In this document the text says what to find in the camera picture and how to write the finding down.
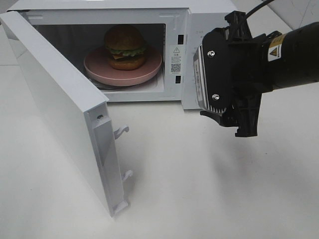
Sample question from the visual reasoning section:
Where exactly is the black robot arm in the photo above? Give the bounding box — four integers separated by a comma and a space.
225, 11, 319, 137

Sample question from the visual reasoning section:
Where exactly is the pink round plate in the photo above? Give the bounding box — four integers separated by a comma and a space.
84, 47, 162, 87

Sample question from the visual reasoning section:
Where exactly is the white microwave oven body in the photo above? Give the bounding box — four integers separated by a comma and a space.
5, 0, 235, 109

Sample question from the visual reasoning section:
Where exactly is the burger with lettuce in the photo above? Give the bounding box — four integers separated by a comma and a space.
104, 24, 148, 71

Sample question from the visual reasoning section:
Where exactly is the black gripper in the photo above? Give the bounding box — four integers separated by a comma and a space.
224, 10, 271, 137

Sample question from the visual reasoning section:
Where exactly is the glass microwave turntable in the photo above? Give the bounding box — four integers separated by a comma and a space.
89, 72, 163, 92

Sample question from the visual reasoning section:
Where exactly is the white microwave door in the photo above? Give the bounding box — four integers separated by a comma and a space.
0, 11, 132, 216

